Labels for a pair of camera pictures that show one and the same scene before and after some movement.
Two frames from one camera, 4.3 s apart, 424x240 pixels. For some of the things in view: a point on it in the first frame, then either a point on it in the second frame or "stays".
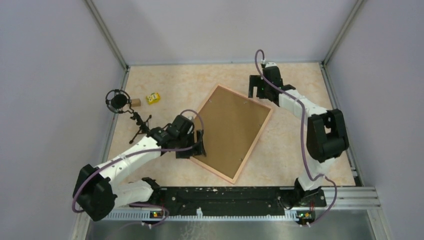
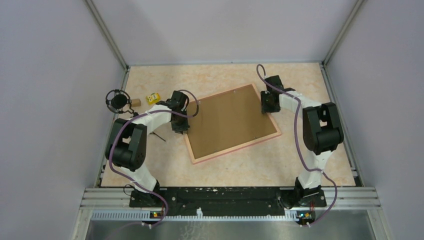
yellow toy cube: x=153 y=98 stays
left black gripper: x=201 y=149 to x=180 y=129
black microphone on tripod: x=119 y=101 stays
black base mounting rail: x=241 y=200 stays
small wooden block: x=136 y=102 stays
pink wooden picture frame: x=202 y=111 to x=229 y=121
